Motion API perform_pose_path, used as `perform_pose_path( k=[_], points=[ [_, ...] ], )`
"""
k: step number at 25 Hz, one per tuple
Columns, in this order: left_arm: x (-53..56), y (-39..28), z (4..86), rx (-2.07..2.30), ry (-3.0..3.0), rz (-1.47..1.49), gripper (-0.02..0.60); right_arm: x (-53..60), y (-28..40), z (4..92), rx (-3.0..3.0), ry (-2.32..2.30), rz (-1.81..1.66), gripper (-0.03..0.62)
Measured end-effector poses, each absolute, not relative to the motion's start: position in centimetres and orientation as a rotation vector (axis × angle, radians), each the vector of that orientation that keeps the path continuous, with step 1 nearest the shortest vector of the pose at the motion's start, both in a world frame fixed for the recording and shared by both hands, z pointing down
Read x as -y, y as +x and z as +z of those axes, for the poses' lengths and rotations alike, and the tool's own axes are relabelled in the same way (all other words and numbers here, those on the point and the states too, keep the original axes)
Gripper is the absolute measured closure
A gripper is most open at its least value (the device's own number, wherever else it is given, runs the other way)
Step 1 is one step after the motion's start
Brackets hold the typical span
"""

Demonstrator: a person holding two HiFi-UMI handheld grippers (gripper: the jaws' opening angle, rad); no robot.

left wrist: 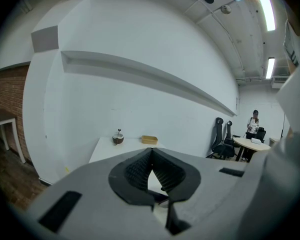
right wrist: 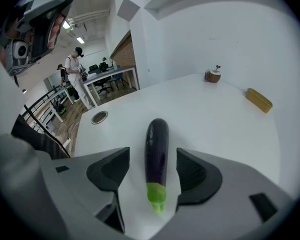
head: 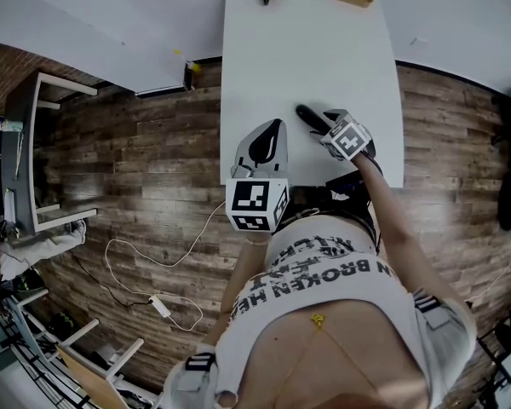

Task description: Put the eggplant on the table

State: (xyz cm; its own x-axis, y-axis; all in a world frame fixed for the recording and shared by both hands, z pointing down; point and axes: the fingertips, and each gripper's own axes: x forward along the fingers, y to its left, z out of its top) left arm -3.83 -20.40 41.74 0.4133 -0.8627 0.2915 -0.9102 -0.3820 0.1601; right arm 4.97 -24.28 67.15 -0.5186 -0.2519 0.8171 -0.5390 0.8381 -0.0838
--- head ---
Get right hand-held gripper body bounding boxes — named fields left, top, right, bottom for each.
left=319, top=115, right=375, bottom=162

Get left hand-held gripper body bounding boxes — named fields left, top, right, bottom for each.
left=224, top=164, right=291, bottom=233

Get purple eggplant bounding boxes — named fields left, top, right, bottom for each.
left=296, top=103, right=331, bottom=134

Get person's left forearm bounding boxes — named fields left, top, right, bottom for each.
left=204, top=234, right=273, bottom=347

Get person's right forearm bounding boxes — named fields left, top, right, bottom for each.
left=355, top=156, right=422, bottom=280

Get white table top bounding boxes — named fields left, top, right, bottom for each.
left=219, top=0, right=405, bottom=189

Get person's black trousers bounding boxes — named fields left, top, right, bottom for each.
left=283, top=172, right=378, bottom=229

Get belt with gold buckle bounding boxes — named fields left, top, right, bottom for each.
left=287, top=206, right=323, bottom=221

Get small black yellow fixture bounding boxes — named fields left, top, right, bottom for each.
left=182, top=60, right=204, bottom=91

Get white printed t-shirt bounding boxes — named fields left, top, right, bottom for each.
left=215, top=217, right=414, bottom=400

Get person's bare upper body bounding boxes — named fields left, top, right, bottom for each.
left=242, top=304, right=429, bottom=409

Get white paper sheet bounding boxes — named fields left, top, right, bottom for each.
left=3, top=187, right=16, bottom=225

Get white metal rack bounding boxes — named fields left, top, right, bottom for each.
left=0, top=290, right=60, bottom=404

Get thin gold necklace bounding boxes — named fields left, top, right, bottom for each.
left=276, top=312, right=380, bottom=400

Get white power strip with cable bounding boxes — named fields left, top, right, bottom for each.
left=148, top=295, right=171, bottom=317

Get long white cable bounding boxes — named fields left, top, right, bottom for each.
left=104, top=200, right=227, bottom=331

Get black cable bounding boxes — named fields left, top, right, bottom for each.
left=72, top=253, right=152, bottom=308

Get grey shoulder strap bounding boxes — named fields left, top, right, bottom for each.
left=164, top=343, right=221, bottom=409
left=411, top=287, right=478, bottom=409

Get thin white cable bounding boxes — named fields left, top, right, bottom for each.
left=463, top=240, right=511, bottom=306

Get grey desk with white frame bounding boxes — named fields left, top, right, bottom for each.
left=0, top=71, right=99, bottom=236

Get wooden chair with white frame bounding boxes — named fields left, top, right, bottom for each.
left=55, top=337, right=146, bottom=409

